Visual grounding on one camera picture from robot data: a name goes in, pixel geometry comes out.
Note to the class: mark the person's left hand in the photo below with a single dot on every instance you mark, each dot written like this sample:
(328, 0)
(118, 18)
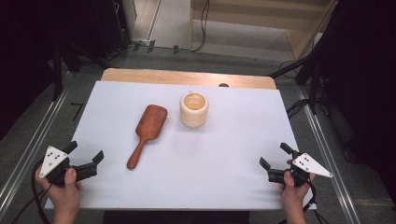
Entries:
(63, 199)

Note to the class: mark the metal floor rail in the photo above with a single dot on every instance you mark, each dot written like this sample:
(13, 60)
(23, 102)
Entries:
(34, 146)
(330, 155)

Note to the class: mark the cream ribbed cup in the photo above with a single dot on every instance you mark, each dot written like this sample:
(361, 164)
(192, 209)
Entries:
(193, 116)

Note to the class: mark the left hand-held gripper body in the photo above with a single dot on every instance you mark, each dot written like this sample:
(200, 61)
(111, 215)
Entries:
(53, 160)

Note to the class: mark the black metal stand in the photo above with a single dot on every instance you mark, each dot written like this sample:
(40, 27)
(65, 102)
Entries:
(313, 81)
(57, 68)

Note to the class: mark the person's right hand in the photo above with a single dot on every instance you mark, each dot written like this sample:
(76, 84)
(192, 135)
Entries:
(294, 197)

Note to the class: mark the white board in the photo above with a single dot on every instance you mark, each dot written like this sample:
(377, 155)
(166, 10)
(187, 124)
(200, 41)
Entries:
(218, 155)

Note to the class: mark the light wooden shelf unit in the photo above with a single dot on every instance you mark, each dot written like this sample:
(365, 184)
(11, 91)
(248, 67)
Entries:
(249, 18)

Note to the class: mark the brown wooden hairbrush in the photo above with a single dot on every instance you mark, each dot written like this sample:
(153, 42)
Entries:
(151, 119)

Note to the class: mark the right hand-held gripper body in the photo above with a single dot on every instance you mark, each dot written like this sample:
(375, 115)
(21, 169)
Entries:
(309, 164)

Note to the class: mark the black cabinet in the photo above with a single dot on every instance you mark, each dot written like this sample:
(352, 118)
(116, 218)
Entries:
(110, 28)

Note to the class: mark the light wooden table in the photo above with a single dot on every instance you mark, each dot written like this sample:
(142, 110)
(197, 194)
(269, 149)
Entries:
(155, 76)

